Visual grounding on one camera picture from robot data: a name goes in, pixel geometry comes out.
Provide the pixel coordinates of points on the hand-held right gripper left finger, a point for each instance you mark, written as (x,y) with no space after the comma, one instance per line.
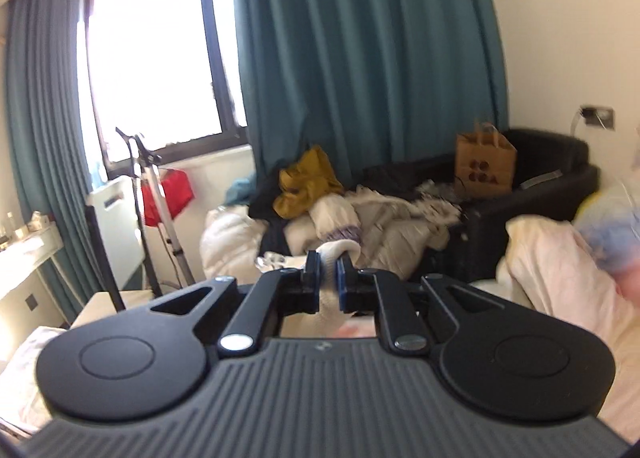
(312,283)

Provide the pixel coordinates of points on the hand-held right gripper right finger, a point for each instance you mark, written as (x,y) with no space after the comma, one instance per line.
(342,288)

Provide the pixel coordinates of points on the crumpled pale clothes heap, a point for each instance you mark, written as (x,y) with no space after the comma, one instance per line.
(395,223)

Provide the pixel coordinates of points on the white garment with purple print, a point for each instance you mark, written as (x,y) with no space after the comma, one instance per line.
(332,213)

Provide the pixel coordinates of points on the black cloth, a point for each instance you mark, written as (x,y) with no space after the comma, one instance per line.
(265,208)

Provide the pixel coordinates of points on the white puffy duvet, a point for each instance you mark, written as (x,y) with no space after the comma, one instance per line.
(230,243)

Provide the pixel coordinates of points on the mustard yellow garment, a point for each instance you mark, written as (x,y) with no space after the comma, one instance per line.
(305,183)

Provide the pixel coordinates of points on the teal cloth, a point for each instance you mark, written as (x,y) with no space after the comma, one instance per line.
(240,192)

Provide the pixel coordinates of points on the garment steamer stand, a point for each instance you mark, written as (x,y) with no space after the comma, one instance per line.
(165,218)

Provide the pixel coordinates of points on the red garment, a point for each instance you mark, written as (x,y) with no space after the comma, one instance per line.
(172,195)

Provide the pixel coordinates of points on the brown paper bag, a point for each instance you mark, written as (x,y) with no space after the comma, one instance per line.
(485,163)

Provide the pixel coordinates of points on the white radiator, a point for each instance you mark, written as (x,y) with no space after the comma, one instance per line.
(112,238)

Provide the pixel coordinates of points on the cream pillow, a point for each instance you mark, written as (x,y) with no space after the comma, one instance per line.
(550,263)

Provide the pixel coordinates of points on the black leaning pole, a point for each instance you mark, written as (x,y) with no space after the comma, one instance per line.
(102,258)

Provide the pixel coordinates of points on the teal curtain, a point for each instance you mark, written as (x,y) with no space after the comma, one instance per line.
(375,63)
(45,113)

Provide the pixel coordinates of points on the black sofa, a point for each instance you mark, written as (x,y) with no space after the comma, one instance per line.
(540,158)

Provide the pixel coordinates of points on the pastel pillow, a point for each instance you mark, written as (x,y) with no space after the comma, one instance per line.
(610,233)

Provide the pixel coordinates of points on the tissue box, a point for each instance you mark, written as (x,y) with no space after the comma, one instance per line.
(40,220)

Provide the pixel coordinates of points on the black framed window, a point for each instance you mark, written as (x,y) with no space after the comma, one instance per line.
(150,53)

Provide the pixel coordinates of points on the white dressing table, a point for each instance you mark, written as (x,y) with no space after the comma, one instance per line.
(25,258)

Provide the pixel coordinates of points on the pastel pink blue blanket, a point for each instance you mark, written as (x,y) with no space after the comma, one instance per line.
(25,378)

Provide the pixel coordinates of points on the black wall socket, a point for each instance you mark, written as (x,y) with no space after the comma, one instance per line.
(32,301)

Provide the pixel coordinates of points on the metal wall socket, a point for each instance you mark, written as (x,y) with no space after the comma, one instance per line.
(600,116)

